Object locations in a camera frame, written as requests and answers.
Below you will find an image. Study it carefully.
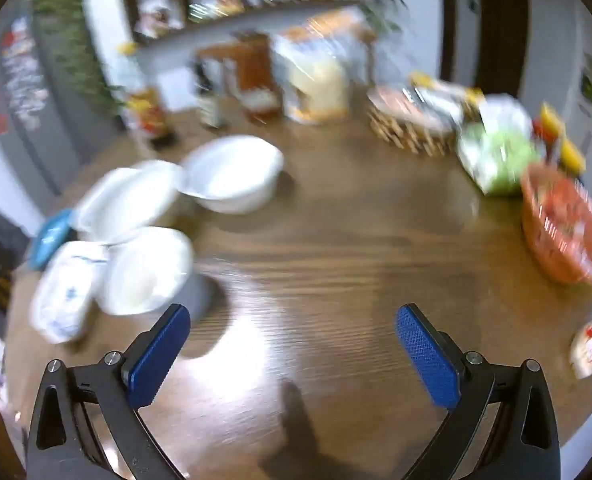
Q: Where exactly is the yellow capped vinegar bottle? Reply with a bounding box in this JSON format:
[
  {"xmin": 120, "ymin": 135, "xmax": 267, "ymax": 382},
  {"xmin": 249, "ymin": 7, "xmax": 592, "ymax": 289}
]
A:
[{"xmin": 116, "ymin": 42, "xmax": 177, "ymax": 150}]

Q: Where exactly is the small white red packet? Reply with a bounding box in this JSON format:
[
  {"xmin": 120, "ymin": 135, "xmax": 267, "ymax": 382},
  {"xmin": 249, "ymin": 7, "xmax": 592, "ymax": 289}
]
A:
[{"xmin": 570, "ymin": 320, "xmax": 592, "ymax": 380}]

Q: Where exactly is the grey refrigerator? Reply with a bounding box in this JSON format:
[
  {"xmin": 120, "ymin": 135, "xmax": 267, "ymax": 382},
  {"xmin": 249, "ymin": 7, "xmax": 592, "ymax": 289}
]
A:
[{"xmin": 0, "ymin": 10, "xmax": 122, "ymax": 196}]

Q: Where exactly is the yellow red container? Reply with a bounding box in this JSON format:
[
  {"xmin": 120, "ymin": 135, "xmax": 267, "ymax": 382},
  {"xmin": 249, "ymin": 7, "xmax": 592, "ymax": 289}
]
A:
[{"xmin": 533, "ymin": 102, "xmax": 586, "ymax": 173}]

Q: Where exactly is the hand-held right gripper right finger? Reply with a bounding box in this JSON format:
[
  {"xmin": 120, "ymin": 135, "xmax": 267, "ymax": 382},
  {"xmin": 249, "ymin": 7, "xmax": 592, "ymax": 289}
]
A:
[{"xmin": 396, "ymin": 303, "xmax": 561, "ymax": 480}]

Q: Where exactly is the white square plate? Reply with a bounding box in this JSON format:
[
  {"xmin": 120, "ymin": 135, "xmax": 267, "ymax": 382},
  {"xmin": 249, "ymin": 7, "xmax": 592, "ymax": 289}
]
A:
[{"xmin": 73, "ymin": 160, "xmax": 184, "ymax": 241}]

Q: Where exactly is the dark soy sauce bottle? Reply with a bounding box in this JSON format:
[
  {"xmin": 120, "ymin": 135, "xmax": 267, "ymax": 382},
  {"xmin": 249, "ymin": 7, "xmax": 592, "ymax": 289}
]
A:
[{"xmin": 193, "ymin": 57, "xmax": 229, "ymax": 131}]

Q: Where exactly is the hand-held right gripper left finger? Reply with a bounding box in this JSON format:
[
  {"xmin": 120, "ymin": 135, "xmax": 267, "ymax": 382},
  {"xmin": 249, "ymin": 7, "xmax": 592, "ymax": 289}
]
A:
[{"xmin": 26, "ymin": 304, "xmax": 191, "ymax": 480}]

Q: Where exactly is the red sauce glass jar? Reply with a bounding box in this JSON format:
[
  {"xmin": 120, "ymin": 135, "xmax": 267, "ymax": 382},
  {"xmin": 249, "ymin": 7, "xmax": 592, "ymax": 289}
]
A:
[{"xmin": 223, "ymin": 35, "xmax": 281, "ymax": 116}]

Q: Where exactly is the blue patterned white plate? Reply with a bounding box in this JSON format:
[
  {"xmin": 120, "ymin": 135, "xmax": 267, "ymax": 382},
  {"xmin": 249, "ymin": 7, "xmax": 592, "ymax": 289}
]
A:
[{"xmin": 28, "ymin": 241, "xmax": 109, "ymax": 345}]

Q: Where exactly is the wooden dining chair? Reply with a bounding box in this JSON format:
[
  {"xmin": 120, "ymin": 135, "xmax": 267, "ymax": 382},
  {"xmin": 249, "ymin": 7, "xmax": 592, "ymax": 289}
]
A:
[{"xmin": 358, "ymin": 27, "xmax": 379, "ymax": 86}]

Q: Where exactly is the wooden wall shelf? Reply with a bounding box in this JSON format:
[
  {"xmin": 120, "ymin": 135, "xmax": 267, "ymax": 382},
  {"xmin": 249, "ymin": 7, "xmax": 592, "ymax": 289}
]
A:
[{"xmin": 118, "ymin": 0, "xmax": 377, "ymax": 43}]

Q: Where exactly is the green plastic bag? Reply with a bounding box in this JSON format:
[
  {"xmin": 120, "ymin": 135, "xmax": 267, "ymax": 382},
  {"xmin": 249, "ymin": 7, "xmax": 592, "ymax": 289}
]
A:
[{"xmin": 456, "ymin": 95, "xmax": 539, "ymax": 196}]

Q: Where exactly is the white orange flour bag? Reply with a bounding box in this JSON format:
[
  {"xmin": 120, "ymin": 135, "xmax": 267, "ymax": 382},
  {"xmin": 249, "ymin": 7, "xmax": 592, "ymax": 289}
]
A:
[{"xmin": 271, "ymin": 10, "xmax": 351, "ymax": 125}]

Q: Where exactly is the large white bowl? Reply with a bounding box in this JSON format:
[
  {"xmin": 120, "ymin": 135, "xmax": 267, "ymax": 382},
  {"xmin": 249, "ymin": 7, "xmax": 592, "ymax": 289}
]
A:
[{"xmin": 178, "ymin": 135, "xmax": 285, "ymax": 214}]

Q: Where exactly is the cluster of fridge photo magnets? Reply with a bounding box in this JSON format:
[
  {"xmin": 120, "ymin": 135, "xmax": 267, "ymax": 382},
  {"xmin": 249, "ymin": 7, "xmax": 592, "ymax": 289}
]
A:
[{"xmin": 0, "ymin": 15, "xmax": 49, "ymax": 133}]

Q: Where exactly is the dark wooden door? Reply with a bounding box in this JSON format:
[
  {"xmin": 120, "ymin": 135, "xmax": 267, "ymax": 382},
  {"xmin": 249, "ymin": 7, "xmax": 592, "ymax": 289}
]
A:
[{"xmin": 476, "ymin": 0, "xmax": 529, "ymax": 98}]

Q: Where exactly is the medium white bowl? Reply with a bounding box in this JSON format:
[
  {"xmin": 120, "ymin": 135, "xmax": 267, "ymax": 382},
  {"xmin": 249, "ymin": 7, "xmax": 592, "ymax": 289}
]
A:
[{"xmin": 95, "ymin": 226, "xmax": 195, "ymax": 317}]

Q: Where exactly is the large leafy vine plant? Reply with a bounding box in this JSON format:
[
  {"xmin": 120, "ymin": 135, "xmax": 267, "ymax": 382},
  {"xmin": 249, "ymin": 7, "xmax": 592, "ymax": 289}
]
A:
[{"xmin": 31, "ymin": 0, "xmax": 122, "ymax": 116}]

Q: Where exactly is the orange basket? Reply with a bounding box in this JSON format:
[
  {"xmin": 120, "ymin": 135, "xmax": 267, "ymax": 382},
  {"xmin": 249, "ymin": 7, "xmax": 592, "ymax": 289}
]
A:
[{"xmin": 520, "ymin": 164, "xmax": 592, "ymax": 286}]

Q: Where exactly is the snack packet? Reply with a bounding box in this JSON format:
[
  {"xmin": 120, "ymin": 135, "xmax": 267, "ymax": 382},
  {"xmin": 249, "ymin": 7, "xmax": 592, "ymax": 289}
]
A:
[{"xmin": 371, "ymin": 77, "xmax": 484, "ymax": 126}]

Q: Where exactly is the wooden bead basket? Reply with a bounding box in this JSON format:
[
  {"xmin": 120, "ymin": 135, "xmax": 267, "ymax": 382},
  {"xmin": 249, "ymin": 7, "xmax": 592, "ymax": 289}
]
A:
[{"xmin": 367, "ymin": 85, "xmax": 476, "ymax": 157}]

